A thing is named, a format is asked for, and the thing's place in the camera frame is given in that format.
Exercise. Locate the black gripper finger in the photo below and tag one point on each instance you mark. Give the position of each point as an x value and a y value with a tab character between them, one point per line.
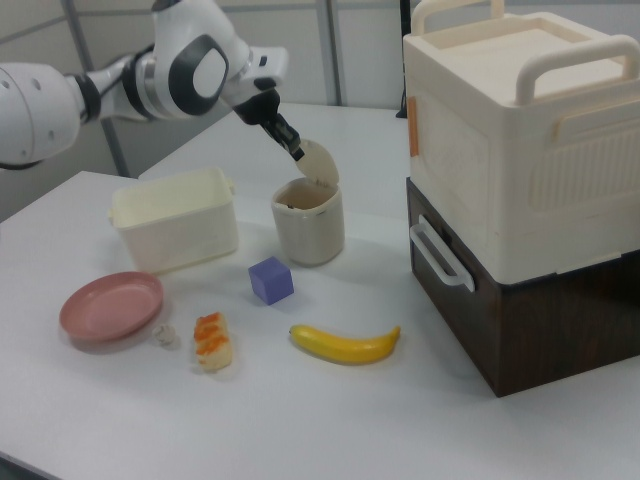
289	131
278	137

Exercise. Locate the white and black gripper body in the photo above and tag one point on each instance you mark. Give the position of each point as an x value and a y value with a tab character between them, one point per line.
260	80

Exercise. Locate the beige trash can lid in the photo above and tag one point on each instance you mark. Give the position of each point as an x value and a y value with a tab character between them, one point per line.
320	162

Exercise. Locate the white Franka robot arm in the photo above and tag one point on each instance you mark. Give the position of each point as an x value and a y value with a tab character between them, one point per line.
150	75

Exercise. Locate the beige round trash can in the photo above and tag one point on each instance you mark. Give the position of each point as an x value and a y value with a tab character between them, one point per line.
310	230

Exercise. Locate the orange tape strip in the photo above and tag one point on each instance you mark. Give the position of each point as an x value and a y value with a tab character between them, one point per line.
414	127

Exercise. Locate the black clamped pole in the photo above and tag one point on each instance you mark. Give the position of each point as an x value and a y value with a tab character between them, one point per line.
403	60

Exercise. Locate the white plastic storage bin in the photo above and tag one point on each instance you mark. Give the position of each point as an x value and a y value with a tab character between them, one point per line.
175	225

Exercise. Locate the purple cube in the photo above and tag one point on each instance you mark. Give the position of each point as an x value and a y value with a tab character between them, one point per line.
270	282

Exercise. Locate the orange glazed bread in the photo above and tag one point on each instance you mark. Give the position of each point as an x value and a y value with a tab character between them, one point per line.
214	342

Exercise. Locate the yellow banana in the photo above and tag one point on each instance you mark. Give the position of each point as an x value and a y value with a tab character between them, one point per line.
345	347

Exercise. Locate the crumpled white paper ball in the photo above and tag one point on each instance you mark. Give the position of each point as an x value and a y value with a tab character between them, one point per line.
165	335

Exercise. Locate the pink plate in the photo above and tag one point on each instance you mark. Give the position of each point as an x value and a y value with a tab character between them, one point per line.
110	307

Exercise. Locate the dark brown drawer box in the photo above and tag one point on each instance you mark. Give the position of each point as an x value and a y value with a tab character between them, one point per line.
550	330

